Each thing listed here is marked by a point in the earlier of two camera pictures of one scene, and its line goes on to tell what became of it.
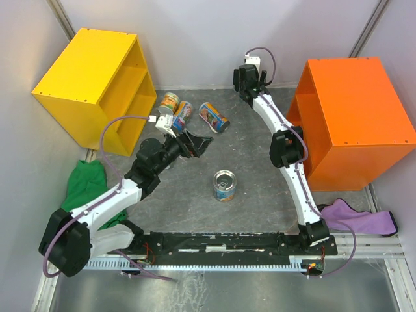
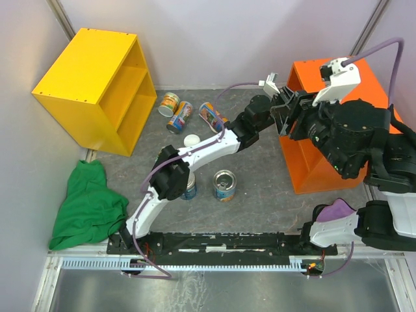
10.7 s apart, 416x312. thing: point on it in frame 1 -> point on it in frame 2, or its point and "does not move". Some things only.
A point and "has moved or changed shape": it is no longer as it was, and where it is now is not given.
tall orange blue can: (216, 121) does not move
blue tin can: (225, 185) does not move
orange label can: (169, 104) does not move
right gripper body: (256, 76) -> (313, 122)
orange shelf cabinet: (356, 130) has moved or changed shape
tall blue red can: (182, 113) does not move
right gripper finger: (236, 79) -> (284, 121)
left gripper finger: (195, 145) -> (288, 95)
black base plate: (210, 244) does not move
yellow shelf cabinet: (101, 75) does not move
